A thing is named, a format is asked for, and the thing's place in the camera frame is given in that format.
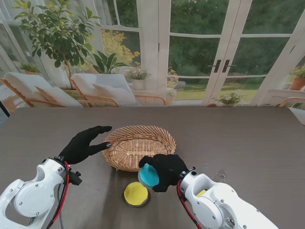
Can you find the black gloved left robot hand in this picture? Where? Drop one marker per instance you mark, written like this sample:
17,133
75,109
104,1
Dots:
79,146

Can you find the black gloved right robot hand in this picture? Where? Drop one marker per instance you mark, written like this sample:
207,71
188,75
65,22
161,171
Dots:
170,169

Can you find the blue culture dish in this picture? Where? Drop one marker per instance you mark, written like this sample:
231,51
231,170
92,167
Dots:
149,177

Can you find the oval wicker basket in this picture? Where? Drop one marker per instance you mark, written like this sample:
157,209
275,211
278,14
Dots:
140,148

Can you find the yellow culture dish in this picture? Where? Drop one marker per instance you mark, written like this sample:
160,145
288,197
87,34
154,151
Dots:
201,193
134,194

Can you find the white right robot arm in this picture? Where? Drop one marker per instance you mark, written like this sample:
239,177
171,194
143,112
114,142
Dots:
214,198

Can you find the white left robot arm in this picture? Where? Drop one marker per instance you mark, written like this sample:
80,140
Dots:
33,195

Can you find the printed garden room backdrop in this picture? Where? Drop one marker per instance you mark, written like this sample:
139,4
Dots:
190,59

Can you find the white sheet corner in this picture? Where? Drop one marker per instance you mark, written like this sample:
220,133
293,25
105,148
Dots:
299,114

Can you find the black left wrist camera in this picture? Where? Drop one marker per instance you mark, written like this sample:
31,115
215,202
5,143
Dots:
75,179

